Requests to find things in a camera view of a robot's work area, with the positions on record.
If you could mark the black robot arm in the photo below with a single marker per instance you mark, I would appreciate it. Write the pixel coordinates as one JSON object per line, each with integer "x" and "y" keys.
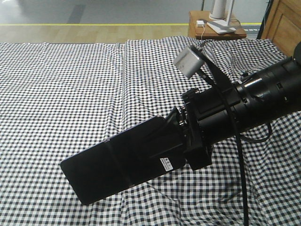
{"x": 258, "y": 98}

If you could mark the wooden headboard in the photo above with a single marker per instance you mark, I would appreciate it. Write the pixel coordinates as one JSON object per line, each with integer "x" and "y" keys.
{"x": 283, "y": 25}

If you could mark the white charger adapter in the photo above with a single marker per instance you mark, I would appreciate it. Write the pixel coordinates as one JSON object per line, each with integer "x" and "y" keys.
{"x": 200, "y": 23}

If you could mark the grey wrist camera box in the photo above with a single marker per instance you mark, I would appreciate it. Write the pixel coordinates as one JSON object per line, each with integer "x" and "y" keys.
{"x": 188, "y": 61}

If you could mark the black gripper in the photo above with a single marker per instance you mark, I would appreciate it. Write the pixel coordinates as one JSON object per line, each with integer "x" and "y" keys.
{"x": 207, "y": 123}

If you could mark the black white gingham bed sheet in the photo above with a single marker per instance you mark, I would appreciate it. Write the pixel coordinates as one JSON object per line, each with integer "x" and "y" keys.
{"x": 59, "y": 99}

